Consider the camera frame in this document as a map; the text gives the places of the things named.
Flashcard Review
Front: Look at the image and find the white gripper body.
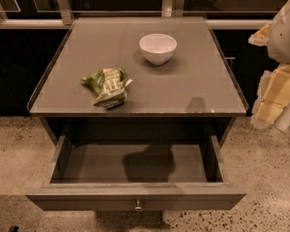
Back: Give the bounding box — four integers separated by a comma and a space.
267, 0, 290, 64

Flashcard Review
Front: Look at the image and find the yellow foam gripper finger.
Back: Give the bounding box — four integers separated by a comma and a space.
248, 23, 271, 46
250, 64, 290, 130

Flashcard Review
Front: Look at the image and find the grey top drawer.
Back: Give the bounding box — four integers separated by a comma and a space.
26, 135, 246, 212

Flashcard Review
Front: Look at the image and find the grey drawer cabinet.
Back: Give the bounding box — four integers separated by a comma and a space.
26, 15, 249, 147

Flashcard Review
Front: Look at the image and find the metal top drawer knob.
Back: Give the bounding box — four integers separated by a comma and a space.
134, 200, 143, 211

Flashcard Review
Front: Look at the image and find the white ceramic bowl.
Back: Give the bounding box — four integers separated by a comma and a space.
138, 34, 177, 66

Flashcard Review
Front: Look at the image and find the green crumpled snack bag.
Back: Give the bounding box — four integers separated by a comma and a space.
82, 68, 132, 109

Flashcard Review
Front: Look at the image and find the white cylindrical post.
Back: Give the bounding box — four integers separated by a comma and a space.
275, 103, 290, 131

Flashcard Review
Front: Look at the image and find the metal railing frame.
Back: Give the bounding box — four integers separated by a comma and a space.
0, 0, 290, 30

